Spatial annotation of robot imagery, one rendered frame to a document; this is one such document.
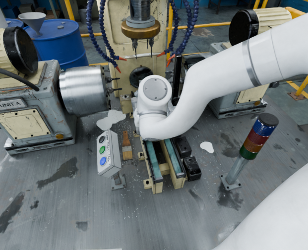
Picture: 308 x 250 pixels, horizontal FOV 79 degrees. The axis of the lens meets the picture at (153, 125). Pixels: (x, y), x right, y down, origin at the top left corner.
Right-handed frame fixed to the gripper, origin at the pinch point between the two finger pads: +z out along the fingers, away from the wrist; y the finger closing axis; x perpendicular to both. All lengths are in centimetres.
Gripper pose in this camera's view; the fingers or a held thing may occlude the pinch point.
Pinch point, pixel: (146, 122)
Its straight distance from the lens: 76.3
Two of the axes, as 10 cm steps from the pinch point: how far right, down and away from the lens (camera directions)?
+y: 9.7, -1.6, 1.6
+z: -1.1, 2.5, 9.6
